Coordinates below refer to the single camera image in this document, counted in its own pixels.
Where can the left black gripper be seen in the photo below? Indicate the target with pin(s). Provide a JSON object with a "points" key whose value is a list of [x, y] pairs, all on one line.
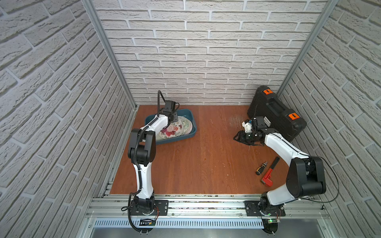
{"points": [[173, 117]]}

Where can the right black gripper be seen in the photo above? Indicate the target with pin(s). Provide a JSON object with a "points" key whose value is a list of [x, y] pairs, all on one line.
{"points": [[240, 138]]}

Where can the teal plastic storage box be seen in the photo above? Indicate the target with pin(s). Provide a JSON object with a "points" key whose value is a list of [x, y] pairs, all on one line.
{"points": [[183, 129]]}

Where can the red rose floral coaster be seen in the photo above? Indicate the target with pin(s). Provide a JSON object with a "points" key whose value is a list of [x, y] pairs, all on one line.
{"points": [[175, 129]]}

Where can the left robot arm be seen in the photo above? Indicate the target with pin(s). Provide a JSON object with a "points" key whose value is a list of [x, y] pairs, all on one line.
{"points": [[142, 151]]}

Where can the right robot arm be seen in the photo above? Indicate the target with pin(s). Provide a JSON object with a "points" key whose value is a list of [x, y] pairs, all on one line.
{"points": [[305, 174]]}

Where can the black tool case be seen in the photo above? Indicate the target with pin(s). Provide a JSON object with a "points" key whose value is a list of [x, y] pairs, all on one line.
{"points": [[286, 121]]}

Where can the yellow black screwdriver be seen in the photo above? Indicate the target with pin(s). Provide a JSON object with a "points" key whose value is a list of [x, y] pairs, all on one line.
{"points": [[261, 169]]}

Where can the red black screwdriver tool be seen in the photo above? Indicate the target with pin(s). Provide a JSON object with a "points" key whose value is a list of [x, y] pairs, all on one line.
{"points": [[267, 177]]}

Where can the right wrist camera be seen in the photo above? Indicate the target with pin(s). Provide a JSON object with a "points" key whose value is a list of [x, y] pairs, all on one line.
{"points": [[248, 126]]}

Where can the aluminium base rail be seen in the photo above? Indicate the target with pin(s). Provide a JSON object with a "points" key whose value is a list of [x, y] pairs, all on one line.
{"points": [[200, 211]]}

